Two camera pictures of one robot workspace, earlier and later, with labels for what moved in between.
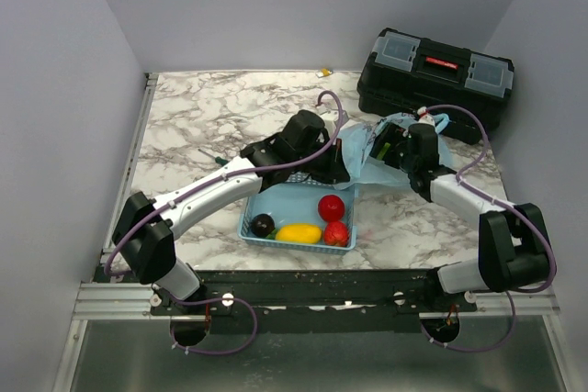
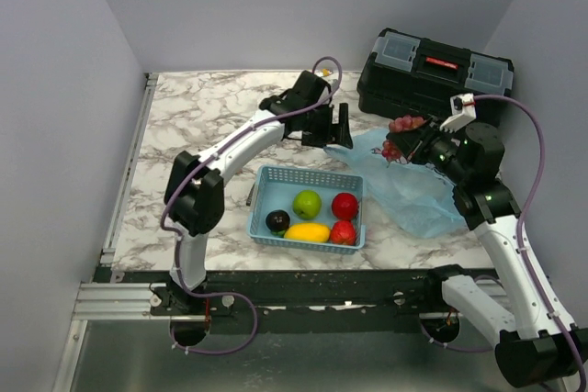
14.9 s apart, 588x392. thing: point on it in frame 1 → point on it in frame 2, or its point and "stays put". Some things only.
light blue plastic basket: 302,214 stays put
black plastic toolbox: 409,72 stays put
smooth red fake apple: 331,207 → 344,206
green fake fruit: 382,151 → 307,204
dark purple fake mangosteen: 263,225 → 277,221
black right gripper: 393,134 → 414,142
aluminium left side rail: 130,158 stays put
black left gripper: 336,171 → 333,133
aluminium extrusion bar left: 119,301 stays put
